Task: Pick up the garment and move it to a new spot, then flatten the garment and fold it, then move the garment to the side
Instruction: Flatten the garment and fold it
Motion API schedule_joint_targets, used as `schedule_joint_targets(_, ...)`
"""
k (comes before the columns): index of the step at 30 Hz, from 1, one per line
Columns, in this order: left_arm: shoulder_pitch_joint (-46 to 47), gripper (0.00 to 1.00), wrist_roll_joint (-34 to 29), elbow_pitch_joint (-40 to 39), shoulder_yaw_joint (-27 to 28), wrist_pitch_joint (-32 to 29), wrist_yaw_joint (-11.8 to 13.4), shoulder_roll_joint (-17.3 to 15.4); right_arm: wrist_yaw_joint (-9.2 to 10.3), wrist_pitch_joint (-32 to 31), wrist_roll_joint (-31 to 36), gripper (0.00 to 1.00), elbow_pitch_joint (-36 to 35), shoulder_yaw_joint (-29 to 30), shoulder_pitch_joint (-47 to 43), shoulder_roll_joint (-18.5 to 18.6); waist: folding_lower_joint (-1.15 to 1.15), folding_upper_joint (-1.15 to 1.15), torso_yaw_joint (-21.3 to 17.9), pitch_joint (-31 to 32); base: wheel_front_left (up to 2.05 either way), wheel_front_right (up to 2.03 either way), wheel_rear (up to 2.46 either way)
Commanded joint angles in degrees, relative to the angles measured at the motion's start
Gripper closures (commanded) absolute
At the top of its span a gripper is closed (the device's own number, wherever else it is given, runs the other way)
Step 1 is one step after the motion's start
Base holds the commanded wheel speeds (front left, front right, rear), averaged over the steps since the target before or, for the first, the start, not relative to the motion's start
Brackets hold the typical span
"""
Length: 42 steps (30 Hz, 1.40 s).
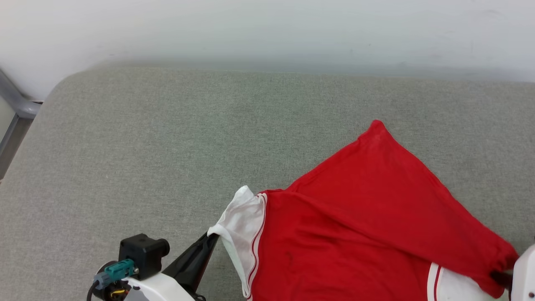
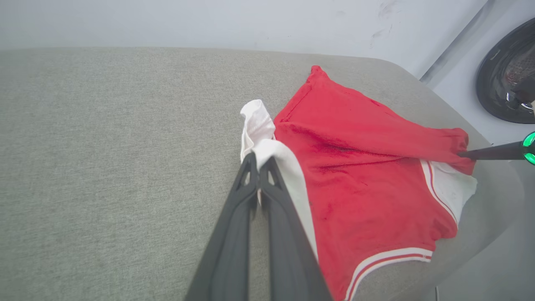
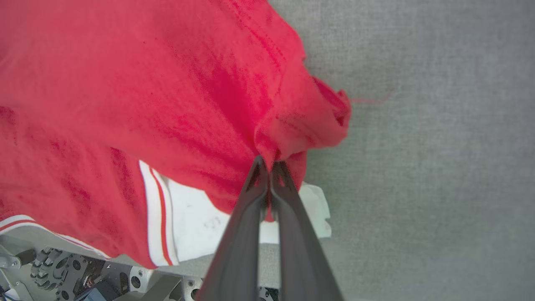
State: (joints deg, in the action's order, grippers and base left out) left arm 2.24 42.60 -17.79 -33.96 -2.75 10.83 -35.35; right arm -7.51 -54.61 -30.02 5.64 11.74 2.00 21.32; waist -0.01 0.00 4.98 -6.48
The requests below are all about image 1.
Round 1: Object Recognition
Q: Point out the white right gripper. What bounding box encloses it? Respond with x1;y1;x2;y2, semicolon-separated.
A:
490;245;535;301

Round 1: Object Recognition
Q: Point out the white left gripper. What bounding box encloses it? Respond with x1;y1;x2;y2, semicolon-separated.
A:
123;232;220;301

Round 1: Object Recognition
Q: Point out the red and white garment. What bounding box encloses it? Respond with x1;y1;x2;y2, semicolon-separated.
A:
208;120;520;301

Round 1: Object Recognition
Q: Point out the teal left camera connector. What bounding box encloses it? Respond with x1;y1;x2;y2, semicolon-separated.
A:
94;258;139;290

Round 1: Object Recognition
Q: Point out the thin black cable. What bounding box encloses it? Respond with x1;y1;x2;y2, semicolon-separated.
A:
86;279;102;301

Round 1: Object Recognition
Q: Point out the grey metal frame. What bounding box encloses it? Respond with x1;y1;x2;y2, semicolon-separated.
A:
0;69;43;180

